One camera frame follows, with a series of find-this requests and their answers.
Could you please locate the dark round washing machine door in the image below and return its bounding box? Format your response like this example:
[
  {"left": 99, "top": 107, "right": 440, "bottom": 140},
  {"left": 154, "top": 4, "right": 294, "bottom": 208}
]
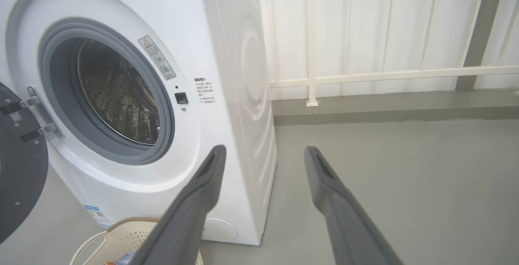
[{"left": 0, "top": 82, "right": 49, "bottom": 244}]

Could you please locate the grey warning sticker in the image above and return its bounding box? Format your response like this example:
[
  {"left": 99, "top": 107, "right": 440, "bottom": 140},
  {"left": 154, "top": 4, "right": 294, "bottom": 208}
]
[{"left": 137, "top": 35, "right": 177, "bottom": 81}]

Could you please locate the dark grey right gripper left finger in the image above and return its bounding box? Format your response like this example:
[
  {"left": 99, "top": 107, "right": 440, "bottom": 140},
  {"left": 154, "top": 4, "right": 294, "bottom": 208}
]
[{"left": 130, "top": 145, "right": 226, "bottom": 265}]

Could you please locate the blue cartoon print garment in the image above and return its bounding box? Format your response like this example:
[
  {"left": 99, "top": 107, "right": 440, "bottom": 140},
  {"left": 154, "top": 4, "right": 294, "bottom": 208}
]
[{"left": 106, "top": 252, "right": 137, "bottom": 265}]

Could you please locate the white washing machine body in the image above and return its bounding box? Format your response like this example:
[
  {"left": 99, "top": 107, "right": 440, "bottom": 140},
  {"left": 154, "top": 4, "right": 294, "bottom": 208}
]
[{"left": 0, "top": 0, "right": 279, "bottom": 246}]

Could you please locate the white metal railing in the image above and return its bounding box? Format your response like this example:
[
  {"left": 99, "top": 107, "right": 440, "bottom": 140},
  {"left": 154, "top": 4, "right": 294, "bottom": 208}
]
[{"left": 259, "top": 0, "right": 519, "bottom": 108}]

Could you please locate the blue energy label sticker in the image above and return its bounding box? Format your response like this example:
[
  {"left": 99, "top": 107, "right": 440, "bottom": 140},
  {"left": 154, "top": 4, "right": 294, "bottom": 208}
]
[{"left": 83, "top": 205, "right": 112, "bottom": 229}]

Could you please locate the cream perforated laundry basket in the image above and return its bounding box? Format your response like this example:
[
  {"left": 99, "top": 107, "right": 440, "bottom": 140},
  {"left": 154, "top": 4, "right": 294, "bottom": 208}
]
[{"left": 70, "top": 216, "right": 204, "bottom": 265}]

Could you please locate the black instruction text label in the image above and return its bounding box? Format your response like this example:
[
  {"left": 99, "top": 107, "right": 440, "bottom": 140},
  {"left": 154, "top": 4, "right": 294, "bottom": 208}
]
[{"left": 194, "top": 77, "right": 216, "bottom": 105}]

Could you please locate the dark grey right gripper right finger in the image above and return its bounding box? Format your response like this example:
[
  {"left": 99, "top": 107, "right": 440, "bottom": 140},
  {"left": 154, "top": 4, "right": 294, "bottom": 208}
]
[{"left": 304, "top": 146, "right": 404, "bottom": 265}]

